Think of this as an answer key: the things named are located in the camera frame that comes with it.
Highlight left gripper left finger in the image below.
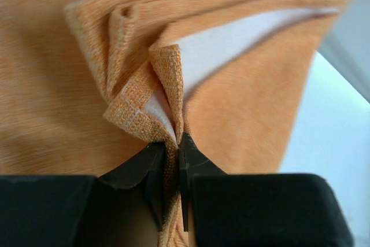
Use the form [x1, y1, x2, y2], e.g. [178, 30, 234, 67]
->
[1, 143, 165, 246]

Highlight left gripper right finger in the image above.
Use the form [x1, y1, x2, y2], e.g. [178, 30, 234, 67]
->
[179, 133, 354, 246]

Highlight orange cloth napkin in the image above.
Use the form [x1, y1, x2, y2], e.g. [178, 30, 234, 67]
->
[1, 0, 351, 246]

